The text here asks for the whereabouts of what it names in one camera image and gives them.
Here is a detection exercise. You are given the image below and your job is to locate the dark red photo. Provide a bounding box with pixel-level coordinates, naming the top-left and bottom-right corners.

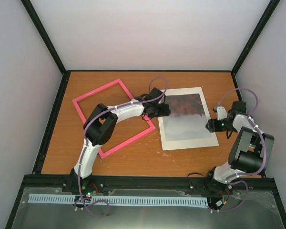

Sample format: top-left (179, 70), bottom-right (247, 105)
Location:
top-left (163, 94), bottom-right (212, 141)

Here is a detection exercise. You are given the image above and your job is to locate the white passe-partout mat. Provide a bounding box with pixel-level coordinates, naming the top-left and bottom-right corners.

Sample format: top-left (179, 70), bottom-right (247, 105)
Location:
top-left (158, 87), bottom-right (219, 150)

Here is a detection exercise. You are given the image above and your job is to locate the pink picture frame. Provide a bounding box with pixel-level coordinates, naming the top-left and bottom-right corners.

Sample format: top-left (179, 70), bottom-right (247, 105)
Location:
top-left (72, 79), bottom-right (156, 159)

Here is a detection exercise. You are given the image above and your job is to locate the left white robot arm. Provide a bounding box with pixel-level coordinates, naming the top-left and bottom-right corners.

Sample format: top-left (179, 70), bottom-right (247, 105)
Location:
top-left (71, 87), bottom-right (171, 192)

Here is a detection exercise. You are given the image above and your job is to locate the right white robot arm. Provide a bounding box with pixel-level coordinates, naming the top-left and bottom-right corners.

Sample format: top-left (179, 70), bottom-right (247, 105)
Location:
top-left (204, 101), bottom-right (275, 193)

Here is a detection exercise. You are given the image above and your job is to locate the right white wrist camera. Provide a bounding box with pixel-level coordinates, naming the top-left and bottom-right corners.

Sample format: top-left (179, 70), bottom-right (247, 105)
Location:
top-left (213, 105), bottom-right (227, 121)

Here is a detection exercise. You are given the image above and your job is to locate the right black corner post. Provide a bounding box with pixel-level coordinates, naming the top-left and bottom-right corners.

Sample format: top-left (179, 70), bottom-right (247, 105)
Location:
top-left (231, 0), bottom-right (280, 77)

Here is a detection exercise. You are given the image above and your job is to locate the black corner post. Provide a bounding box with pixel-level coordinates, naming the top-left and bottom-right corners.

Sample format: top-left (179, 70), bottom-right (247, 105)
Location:
top-left (231, 0), bottom-right (280, 77)
top-left (21, 0), bottom-right (67, 75)

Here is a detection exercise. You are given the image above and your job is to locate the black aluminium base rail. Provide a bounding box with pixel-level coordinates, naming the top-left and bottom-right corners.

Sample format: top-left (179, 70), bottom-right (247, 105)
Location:
top-left (21, 174), bottom-right (277, 198)

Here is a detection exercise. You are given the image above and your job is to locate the light blue cable duct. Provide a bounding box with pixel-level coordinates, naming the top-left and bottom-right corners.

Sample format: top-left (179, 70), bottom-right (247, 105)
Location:
top-left (27, 194), bottom-right (208, 208)

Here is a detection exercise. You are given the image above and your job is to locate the left black corner post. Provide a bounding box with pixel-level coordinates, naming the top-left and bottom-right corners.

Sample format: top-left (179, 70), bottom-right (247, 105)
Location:
top-left (21, 0), bottom-right (67, 75)

